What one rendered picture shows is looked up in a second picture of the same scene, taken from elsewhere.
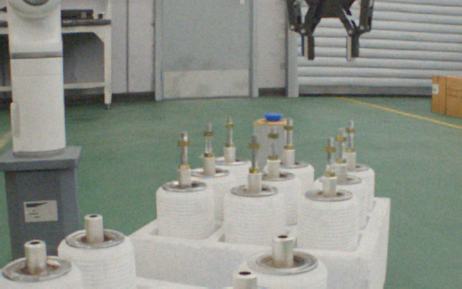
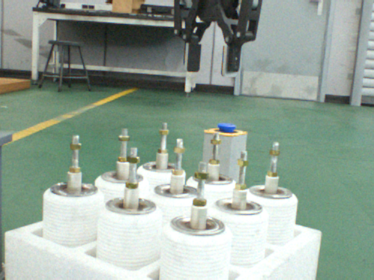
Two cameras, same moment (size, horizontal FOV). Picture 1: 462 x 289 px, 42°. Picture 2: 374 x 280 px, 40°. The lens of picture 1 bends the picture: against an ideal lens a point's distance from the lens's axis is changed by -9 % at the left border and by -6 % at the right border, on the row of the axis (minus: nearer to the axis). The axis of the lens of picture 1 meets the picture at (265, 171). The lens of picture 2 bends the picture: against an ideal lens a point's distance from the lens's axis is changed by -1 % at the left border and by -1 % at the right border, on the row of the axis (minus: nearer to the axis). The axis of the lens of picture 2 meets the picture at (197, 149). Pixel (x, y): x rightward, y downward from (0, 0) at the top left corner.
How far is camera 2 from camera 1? 0.41 m
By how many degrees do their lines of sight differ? 16
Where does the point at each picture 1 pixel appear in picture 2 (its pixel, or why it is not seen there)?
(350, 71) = not seen: outside the picture
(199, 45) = (277, 50)
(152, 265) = (23, 266)
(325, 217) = (178, 251)
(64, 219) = not seen: outside the picture
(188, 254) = (51, 260)
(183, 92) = (258, 90)
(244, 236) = (106, 252)
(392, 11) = not seen: outside the picture
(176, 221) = (52, 224)
